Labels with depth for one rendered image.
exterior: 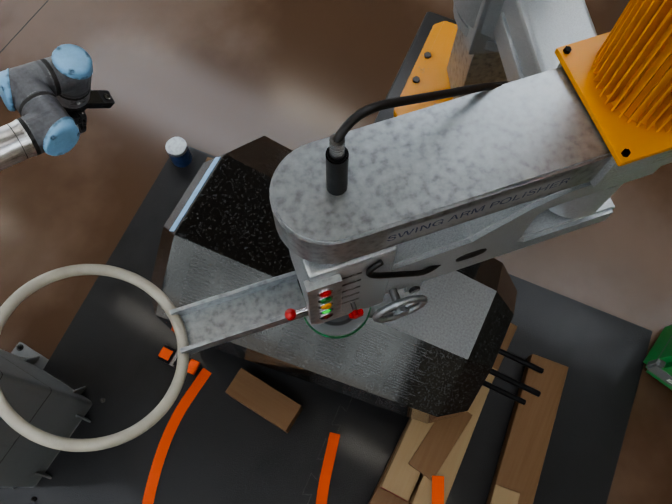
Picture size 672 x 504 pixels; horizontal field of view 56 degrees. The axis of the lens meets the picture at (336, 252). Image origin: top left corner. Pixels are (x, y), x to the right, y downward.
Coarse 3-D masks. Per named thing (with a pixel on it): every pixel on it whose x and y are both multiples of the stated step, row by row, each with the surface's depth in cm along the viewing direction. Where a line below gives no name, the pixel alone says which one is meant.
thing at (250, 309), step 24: (240, 288) 172; (264, 288) 176; (288, 288) 177; (192, 312) 174; (216, 312) 174; (240, 312) 175; (264, 312) 175; (192, 336) 172; (216, 336) 172; (240, 336) 171
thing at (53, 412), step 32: (0, 352) 246; (32, 352) 278; (0, 384) 199; (32, 384) 218; (64, 384) 273; (0, 416) 208; (32, 416) 228; (64, 416) 252; (0, 448) 219; (32, 448) 240; (0, 480) 230; (32, 480) 254
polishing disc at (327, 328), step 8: (368, 312) 195; (336, 320) 194; (344, 320) 194; (352, 320) 194; (360, 320) 194; (320, 328) 193; (328, 328) 193; (336, 328) 193; (344, 328) 193; (352, 328) 193; (336, 336) 194
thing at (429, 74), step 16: (432, 32) 244; (448, 32) 244; (432, 48) 242; (448, 48) 242; (416, 64) 239; (432, 64) 239; (416, 80) 236; (432, 80) 237; (448, 80) 237; (400, 96) 235; (400, 112) 232
